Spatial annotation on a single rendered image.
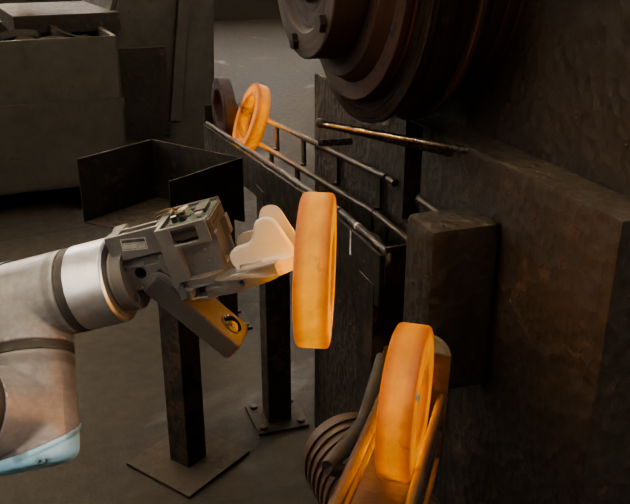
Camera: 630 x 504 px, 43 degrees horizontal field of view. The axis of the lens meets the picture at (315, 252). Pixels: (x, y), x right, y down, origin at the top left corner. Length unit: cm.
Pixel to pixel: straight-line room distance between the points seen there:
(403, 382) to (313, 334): 10
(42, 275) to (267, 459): 116
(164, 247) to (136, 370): 154
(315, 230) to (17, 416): 33
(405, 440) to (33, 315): 39
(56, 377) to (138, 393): 137
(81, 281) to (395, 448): 34
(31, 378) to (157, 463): 112
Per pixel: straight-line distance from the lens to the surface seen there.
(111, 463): 196
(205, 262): 79
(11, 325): 85
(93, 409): 216
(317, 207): 75
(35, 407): 81
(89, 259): 82
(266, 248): 77
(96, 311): 82
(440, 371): 88
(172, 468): 190
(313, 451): 108
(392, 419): 74
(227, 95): 219
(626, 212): 88
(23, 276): 85
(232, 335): 83
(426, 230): 101
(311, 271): 72
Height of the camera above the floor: 114
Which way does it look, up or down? 22 degrees down
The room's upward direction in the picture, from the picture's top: straight up
